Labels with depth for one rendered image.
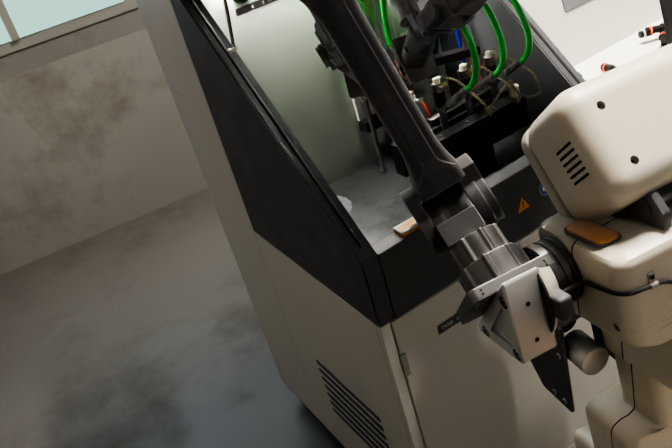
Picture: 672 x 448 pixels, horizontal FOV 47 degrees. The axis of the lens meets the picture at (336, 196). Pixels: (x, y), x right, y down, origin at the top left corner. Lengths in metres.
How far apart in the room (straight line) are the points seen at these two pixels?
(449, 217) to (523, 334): 0.17
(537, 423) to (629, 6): 1.08
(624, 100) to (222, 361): 2.24
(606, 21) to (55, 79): 2.62
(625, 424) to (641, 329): 0.26
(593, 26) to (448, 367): 0.93
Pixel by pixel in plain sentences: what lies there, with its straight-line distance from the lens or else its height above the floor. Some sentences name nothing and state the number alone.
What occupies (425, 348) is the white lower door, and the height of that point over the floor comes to 0.68.
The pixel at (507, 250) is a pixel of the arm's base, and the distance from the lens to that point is 0.95.
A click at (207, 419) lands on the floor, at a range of 2.76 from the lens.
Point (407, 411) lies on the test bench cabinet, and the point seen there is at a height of 0.55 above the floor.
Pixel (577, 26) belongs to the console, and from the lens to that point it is 2.07.
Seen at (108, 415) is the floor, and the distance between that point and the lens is 2.99.
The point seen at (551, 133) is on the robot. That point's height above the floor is 1.34.
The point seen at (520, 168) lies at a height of 0.95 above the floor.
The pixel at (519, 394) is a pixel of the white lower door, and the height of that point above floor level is 0.38.
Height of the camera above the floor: 1.78
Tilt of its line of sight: 28 degrees down
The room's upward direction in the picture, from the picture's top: 16 degrees counter-clockwise
